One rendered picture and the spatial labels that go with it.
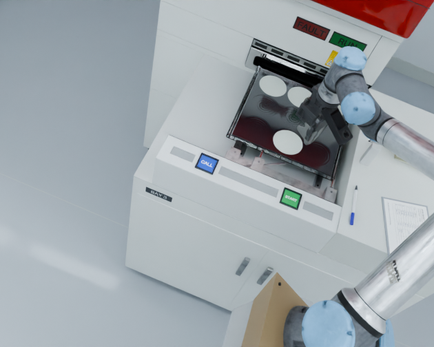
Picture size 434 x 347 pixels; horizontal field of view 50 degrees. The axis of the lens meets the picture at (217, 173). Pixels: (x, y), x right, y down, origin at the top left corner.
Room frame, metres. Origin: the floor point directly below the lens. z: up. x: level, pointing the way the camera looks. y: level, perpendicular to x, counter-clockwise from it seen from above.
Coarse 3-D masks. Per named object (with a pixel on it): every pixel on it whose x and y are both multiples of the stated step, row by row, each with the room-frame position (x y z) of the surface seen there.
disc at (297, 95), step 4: (292, 88) 1.27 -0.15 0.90; (296, 88) 1.28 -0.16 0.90; (300, 88) 1.28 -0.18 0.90; (304, 88) 1.29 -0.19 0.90; (288, 92) 1.24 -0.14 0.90; (292, 92) 1.25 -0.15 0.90; (296, 92) 1.26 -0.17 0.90; (300, 92) 1.26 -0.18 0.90; (304, 92) 1.27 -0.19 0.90; (308, 92) 1.28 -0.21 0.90; (288, 96) 1.22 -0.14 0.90; (292, 96) 1.23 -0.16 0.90; (296, 96) 1.24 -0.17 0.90; (300, 96) 1.24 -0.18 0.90; (304, 96) 1.25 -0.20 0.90; (308, 96) 1.26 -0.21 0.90; (292, 100) 1.21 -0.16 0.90; (296, 100) 1.22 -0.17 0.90; (300, 100) 1.23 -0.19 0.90; (296, 104) 1.20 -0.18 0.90
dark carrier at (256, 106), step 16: (256, 80) 1.24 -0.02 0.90; (288, 80) 1.30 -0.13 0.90; (256, 96) 1.17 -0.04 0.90; (272, 96) 1.19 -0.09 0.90; (256, 112) 1.10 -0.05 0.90; (272, 112) 1.12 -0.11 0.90; (288, 112) 1.15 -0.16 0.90; (240, 128) 1.01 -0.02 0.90; (256, 128) 1.03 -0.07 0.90; (272, 128) 1.05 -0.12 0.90; (288, 128) 1.08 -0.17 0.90; (256, 144) 0.97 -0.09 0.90; (272, 144) 0.99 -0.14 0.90; (304, 144) 1.04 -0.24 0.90; (320, 144) 1.06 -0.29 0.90; (336, 144) 1.09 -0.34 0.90; (304, 160) 0.97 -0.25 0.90; (320, 160) 1.00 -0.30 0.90
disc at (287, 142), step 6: (276, 132) 1.04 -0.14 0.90; (282, 132) 1.05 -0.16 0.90; (288, 132) 1.06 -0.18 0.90; (276, 138) 1.02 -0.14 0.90; (282, 138) 1.03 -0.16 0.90; (288, 138) 1.04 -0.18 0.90; (294, 138) 1.04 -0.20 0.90; (276, 144) 1.00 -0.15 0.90; (282, 144) 1.00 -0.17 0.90; (288, 144) 1.01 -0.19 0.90; (294, 144) 1.02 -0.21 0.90; (300, 144) 1.03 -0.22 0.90; (282, 150) 0.98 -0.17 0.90; (288, 150) 0.99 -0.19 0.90; (294, 150) 1.00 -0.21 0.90; (300, 150) 1.01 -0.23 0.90
